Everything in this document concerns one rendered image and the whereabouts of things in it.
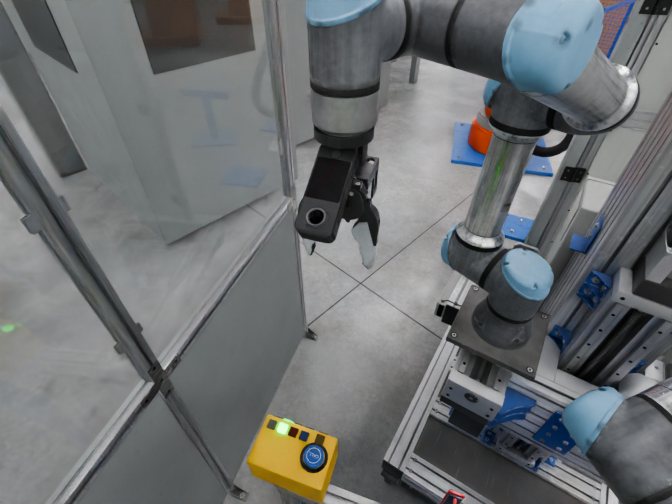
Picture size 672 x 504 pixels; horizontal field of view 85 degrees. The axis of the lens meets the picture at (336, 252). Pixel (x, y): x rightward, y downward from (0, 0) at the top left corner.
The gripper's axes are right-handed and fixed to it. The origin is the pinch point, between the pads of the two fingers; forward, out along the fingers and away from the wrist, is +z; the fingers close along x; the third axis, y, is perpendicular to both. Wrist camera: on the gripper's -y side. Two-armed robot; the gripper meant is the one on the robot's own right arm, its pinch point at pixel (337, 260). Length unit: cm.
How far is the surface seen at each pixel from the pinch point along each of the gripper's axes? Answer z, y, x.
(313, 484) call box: 40.8, -18.9, -1.6
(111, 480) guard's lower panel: 59, -29, 46
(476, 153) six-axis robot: 145, 337, -38
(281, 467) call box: 40.8, -18.2, 5.3
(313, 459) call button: 39.8, -15.2, -0.2
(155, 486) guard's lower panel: 80, -24, 46
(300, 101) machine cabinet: 99, 299, 138
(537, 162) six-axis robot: 145, 337, -97
